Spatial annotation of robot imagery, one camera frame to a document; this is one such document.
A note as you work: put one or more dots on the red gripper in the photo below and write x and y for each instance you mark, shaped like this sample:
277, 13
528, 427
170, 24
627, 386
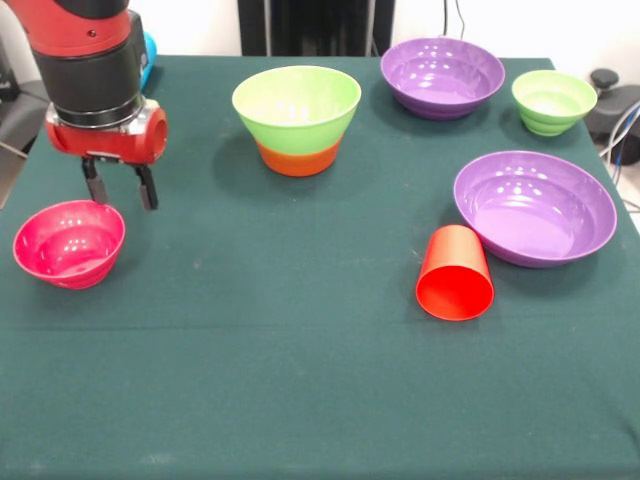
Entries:
110, 140

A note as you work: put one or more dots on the pink bowl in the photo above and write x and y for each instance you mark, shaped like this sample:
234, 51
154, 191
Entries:
70, 255

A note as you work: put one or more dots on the blue cup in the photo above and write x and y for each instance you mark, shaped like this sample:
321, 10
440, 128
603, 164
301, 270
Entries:
149, 57

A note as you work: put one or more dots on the orange bowl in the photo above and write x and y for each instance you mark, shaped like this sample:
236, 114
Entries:
300, 162

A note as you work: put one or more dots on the large green bowl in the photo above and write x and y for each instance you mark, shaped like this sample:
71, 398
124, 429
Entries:
295, 110

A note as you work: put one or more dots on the red cup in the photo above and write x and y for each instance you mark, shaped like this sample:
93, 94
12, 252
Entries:
455, 295

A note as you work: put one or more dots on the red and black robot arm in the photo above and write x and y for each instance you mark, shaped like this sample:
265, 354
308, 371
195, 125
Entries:
80, 60

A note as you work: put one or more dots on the black chair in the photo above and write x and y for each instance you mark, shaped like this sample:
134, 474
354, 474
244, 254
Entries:
617, 107
20, 110

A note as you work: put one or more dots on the dark green tablecloth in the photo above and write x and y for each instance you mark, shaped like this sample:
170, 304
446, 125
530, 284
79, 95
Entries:
300, 375

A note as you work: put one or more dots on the purple bowl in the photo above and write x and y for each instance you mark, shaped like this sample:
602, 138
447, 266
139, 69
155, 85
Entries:
440, 75
535, 215

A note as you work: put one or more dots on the small green bowl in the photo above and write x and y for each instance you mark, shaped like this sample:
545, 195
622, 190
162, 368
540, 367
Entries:
552, 107

